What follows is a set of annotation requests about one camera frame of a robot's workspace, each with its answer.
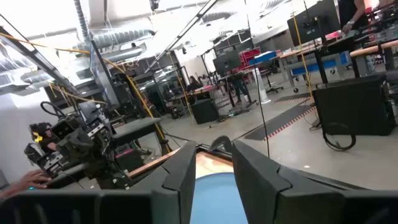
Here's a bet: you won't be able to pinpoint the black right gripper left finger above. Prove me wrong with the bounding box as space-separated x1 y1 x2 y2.
129 141 197 224

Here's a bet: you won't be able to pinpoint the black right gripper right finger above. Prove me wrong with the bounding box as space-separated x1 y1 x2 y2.
231 139 346 224

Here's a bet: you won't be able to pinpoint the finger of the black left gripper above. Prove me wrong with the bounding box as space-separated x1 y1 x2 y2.
37 151 71 179
24 142 45 166

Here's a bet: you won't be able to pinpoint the person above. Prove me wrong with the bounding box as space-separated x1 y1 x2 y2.
337 0 371 35
186 75 203 93
29 121 60 153
231 74 251 105

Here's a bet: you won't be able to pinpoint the person's hand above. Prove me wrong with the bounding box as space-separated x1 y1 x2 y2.
0 169 52 200

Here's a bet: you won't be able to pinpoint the blue plastic plate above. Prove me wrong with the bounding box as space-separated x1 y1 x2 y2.
189 172 249 224

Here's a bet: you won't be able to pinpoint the black floor mat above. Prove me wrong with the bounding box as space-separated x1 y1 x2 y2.
244 104 315 141
275 92 312 104

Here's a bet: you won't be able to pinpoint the small black bin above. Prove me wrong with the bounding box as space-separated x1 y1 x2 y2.
190 98 219 125

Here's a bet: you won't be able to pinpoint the white cone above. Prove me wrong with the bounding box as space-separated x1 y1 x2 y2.
252 67 272 105

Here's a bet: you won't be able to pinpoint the black office chair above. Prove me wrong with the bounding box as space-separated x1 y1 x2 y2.
264 70 284 94

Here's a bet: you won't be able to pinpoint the large black equipment case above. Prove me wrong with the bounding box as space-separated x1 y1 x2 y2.
312 73 397 137

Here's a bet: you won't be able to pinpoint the small black monitor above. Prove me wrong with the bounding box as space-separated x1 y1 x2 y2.
213 49 243 75

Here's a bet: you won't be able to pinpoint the blue box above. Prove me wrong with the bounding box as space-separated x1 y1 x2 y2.
248 50 277 66

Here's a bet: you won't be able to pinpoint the blue workbench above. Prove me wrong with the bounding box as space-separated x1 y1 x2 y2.
290 52 349 76

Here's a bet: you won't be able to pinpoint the red storage bins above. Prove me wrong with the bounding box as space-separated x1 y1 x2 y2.
238 47 262 71

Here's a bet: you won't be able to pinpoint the wooden workbench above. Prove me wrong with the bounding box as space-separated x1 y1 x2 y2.
349 39 398 58

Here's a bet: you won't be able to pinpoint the large black monitor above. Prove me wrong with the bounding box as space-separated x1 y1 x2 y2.
286 0 341 47

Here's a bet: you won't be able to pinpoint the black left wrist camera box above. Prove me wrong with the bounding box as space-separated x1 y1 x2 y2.
50 116 81 140

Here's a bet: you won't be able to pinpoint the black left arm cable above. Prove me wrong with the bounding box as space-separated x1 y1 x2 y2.
39 100 68 119

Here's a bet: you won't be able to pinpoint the thin black hanging cable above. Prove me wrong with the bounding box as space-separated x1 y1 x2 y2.
244 0 271 158

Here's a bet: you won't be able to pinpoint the coiled black cable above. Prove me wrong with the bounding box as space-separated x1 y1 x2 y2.
322 122 358 152

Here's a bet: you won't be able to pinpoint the yellow cable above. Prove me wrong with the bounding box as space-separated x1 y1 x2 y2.
0 32 172 154
291 12 312 91

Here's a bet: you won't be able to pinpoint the black frame beam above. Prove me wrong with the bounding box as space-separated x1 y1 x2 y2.
0 26 78 94

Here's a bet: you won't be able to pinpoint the silver ventilation duct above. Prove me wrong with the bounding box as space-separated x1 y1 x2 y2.
91 29 156 49

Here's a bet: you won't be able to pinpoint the grey corrugated hose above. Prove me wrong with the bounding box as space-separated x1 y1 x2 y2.
73 0 93 41

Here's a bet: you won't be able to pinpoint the black frame bar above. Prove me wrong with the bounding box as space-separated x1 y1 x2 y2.
145 0 219 73

